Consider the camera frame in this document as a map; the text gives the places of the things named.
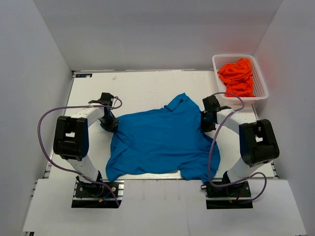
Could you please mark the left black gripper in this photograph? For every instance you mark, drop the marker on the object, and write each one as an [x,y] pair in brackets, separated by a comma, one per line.
[113,126]

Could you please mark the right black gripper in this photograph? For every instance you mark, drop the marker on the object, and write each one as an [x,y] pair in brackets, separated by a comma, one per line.
[204,128]

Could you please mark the blue t shirt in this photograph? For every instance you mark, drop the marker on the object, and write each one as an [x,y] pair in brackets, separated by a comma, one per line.
[161,141]

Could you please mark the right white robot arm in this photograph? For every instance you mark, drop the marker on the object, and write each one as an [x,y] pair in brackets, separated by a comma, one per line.
[258,144]

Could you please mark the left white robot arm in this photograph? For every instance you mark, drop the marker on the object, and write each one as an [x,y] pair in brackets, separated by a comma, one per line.
[71,140]

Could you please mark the orange t shirt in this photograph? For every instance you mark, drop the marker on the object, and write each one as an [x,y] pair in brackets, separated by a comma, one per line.
[238,78]

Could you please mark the white plastic basket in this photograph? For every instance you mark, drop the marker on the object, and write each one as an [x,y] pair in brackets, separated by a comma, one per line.
[259,87]

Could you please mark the blue table label sticker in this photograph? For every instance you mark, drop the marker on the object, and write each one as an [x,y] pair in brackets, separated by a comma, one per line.
[84,75]

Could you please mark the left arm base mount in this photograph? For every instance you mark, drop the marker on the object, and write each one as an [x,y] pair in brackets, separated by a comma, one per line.
[90,195]

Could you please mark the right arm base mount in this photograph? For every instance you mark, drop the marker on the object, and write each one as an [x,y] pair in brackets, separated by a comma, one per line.
[232,197]

